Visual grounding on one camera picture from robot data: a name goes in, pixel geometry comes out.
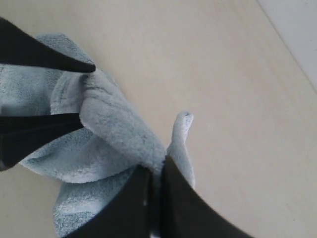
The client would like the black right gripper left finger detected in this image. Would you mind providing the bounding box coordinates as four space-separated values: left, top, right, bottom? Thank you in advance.
68 166 151 238

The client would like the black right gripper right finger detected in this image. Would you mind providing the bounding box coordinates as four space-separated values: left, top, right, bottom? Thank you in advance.
160 156 250 238

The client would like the light blue terry towel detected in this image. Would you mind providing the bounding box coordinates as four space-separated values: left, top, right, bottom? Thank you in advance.
0 32 196 238

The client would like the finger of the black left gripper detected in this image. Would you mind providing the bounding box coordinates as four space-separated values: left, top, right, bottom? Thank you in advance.
0 114 83 171
0 18 96 73

